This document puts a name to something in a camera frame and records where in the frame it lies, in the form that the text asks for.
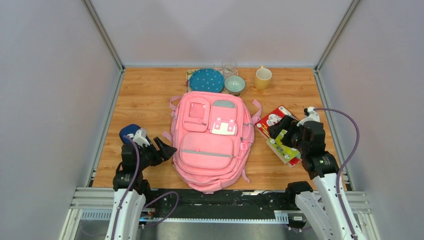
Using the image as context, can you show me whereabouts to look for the floral placemat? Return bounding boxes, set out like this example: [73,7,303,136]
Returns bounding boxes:
[185,67,227,93]

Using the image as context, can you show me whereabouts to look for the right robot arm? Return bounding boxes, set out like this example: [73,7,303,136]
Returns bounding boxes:
[269,114,366,240]

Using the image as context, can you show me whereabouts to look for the clear drinking glass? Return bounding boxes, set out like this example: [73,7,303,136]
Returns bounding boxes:
[221,59,238,79]

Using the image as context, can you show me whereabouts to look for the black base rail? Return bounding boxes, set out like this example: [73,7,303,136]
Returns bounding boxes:
[142,188,301,220]

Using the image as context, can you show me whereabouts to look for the yellow mug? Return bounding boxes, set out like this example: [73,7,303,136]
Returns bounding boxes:
[254,65,273,91]

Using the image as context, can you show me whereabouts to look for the green comic book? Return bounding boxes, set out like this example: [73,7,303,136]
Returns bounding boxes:
[266,129,301,164]

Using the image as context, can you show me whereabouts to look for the light green bowl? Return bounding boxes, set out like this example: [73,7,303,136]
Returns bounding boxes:
[224,75,246,95]

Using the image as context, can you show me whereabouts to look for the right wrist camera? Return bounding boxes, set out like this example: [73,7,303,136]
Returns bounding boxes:
[296,106,321,127]

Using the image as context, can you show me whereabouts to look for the navy blue pencil case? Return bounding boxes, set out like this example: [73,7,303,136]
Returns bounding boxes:
[119,124,141,145]

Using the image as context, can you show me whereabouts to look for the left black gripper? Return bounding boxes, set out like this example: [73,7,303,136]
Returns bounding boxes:
[136,137,177,171]

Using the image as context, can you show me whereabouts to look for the pink student backpack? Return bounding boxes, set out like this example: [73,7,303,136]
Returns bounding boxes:
[162,91,262,194]

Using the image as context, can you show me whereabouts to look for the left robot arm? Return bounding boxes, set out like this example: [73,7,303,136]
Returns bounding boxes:
[104,135,180,240]

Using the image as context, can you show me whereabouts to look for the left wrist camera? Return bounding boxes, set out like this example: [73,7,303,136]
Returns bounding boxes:
[126,128,151,147]

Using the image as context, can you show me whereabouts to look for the blue polka dot plate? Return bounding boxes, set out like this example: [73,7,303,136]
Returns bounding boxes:
[188,68,225,93]

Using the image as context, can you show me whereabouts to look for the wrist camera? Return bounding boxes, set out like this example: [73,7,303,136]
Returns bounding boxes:
[126,128,151,147]
[296,106,321,127]

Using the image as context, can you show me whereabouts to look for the red lettered comic book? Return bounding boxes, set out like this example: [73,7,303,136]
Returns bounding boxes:
[287,157,302,168]

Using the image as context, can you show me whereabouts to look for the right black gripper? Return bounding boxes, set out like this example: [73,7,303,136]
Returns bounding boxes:
[266,114,307,154]

